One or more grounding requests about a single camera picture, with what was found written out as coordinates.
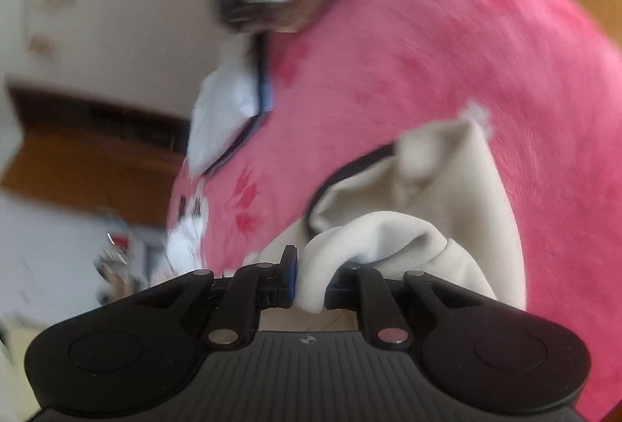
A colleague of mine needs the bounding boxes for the wooden door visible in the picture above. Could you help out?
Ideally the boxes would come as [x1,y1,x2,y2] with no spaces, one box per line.
[0,125,189,229]

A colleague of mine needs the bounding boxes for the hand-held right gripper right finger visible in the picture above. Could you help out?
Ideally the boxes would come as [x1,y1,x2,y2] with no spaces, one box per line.
[325,261,487,350]

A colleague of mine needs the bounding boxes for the crumpled white garment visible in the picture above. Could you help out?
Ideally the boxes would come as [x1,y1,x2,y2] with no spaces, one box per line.
[165,193,211,278]

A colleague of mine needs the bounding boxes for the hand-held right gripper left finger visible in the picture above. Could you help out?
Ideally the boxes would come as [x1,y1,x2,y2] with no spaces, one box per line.
[131,245,300,350]

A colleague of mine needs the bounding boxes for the dark brown door frame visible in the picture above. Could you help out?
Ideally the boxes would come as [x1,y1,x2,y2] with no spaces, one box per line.
[5,82,191,156]

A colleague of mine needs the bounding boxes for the folded white and navy clothes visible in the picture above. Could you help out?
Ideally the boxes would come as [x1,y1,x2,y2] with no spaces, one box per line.
[187,33,276,178]

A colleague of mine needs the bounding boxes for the dried leaf wall ornament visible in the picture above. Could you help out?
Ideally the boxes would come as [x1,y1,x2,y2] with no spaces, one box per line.
[26,33,60,58]

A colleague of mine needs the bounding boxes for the beige hoodie with black trim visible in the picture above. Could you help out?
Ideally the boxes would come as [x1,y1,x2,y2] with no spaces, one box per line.
[260,116,529,322]

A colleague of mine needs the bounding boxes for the pink floral blanket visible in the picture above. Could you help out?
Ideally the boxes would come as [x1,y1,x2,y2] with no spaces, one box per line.
[165,0,622,422]

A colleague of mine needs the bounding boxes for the white shelf with clutter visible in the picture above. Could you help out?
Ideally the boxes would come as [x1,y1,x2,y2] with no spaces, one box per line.
[92,203,172,302]

